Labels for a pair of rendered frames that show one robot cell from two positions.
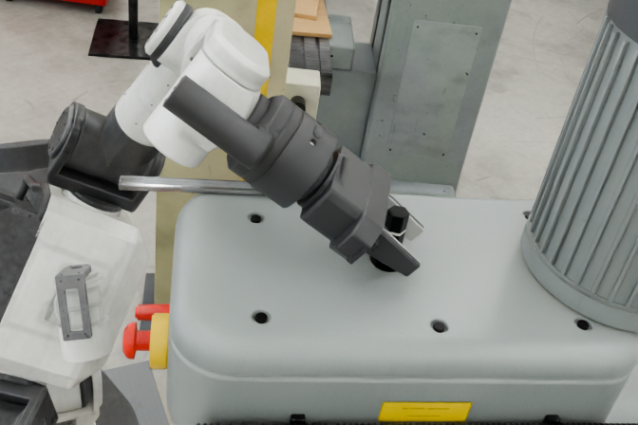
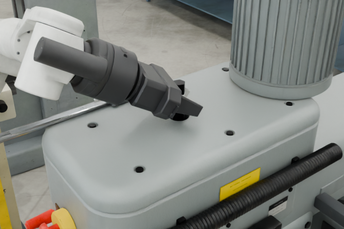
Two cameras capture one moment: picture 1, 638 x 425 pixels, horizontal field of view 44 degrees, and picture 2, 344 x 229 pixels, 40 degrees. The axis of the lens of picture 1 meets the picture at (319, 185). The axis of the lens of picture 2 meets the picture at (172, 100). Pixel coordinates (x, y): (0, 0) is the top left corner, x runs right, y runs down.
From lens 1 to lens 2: 24 cm
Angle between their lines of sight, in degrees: 22
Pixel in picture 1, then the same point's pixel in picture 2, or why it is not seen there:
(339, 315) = (178, 150)
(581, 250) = (275, 65)
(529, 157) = not seen: hidden behind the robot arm
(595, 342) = (301, 108)
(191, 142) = (55, 82)
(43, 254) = not seen: outside the picture
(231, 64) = (64, 22)
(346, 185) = (150, 75)
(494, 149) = not seen: hidden behind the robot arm
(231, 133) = (85, 61)
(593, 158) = (267, 12)
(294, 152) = (119, 64)
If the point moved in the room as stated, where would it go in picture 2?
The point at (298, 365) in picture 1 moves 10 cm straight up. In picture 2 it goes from (175, 184) to (175, 127)
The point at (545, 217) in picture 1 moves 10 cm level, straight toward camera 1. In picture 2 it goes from (246, 58) to (260, 84)
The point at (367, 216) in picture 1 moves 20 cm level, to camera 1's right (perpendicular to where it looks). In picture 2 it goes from (171, 87) to (278, 63)
